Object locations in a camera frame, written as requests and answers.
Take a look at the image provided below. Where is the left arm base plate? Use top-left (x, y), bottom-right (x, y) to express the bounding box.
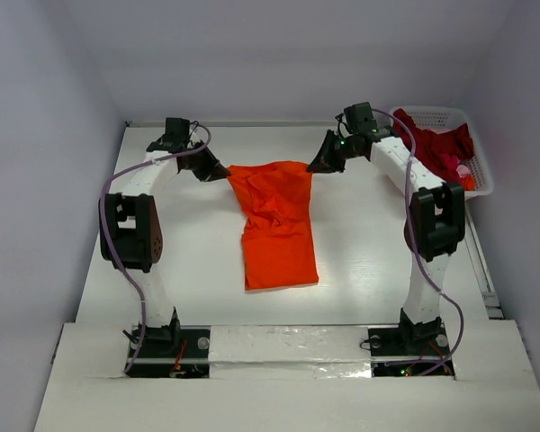
top-left (126, 327), bottom-right (211, 379)

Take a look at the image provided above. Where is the orange t shirt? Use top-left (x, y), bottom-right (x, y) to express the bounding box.
top-left (228, 161), bottom-right (319, 291)

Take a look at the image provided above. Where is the pink garment in basket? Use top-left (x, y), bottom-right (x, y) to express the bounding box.
top-left (440, 153), bottom-right (471, 182)

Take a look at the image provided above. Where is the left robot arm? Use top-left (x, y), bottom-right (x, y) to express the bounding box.
top-left (98, 117), bottom-right (230, 356)

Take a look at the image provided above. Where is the small orange garment in basket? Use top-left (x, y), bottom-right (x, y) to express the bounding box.
top-left (458, 175), bottom-right (476, 192)

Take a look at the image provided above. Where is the dark red t shirt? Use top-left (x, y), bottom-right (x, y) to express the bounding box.
top-left (393, 109), bottom-right (474, 182)

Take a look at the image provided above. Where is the white plastic basket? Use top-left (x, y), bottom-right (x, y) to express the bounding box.
top-left (388, 105), bottom-right (496, 202)

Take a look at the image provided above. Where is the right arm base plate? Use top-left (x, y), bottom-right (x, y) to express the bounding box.
top-left (360, 324), bottom-right (450, 378)

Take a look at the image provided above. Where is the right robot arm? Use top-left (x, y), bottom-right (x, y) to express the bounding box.
top-left (307, 103), bottom-right (465, 357)

